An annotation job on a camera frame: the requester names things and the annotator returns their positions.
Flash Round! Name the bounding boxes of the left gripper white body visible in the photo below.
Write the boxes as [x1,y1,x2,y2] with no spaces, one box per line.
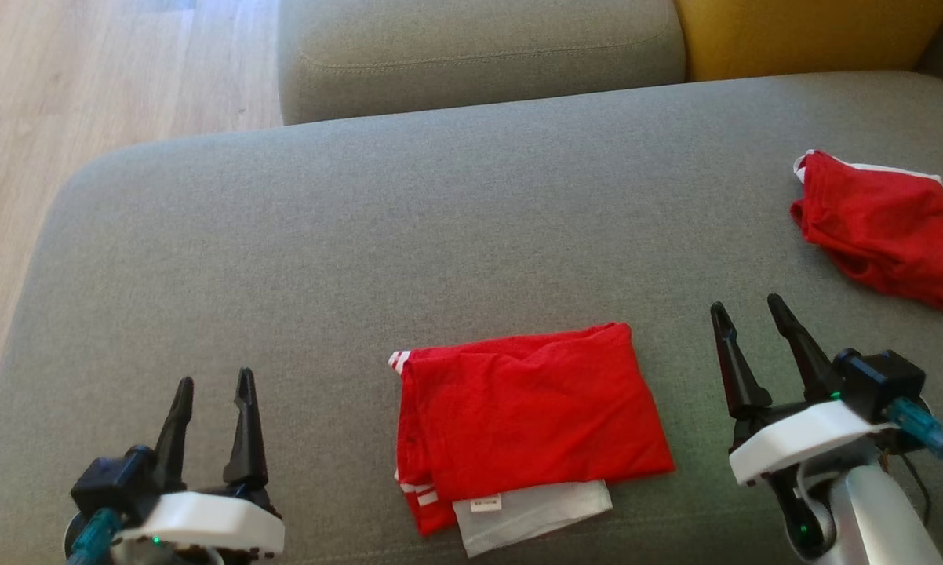
[115,477,286,556]

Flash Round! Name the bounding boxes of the yellow sofa backrest cushion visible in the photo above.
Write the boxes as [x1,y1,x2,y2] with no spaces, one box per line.
[673,0,943,82]

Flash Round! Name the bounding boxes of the teal left camera connector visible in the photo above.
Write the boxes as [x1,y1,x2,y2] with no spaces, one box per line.
[66,508,125,565]

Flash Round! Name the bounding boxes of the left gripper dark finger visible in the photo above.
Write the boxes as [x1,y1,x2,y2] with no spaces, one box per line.
[155,377,195,492]
[224,368,269,488]

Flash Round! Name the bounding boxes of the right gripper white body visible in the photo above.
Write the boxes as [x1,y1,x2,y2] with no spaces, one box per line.
[728,400,897,487]

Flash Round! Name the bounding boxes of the thin black cable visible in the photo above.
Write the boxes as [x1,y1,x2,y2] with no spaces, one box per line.
[898,449,943,527]

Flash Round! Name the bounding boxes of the grey sofa seat cushion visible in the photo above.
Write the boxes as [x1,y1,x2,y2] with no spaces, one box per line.
[278,0,686,126]

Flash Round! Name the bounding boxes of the red white-striped basketball shorts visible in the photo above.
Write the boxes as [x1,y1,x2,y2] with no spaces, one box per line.
[789,149,943,314]

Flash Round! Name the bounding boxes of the teal right camera connector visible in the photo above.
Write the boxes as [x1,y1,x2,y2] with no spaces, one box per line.
[883,396,943,461]

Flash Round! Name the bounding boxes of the teal camera connector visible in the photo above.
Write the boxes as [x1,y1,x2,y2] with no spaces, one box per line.
[66,508,125,565]
[883,396,943,461]

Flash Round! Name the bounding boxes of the large grey sofa ottoman cushion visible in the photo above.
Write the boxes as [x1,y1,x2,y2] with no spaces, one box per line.
[0,71,943,565]

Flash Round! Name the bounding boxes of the red basketball jersey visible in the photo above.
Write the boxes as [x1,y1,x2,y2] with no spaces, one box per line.
[388,322,676,559]

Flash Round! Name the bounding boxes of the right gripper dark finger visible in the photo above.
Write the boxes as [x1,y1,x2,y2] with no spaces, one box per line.
[766,293,846,403]
[710,301,773,421]

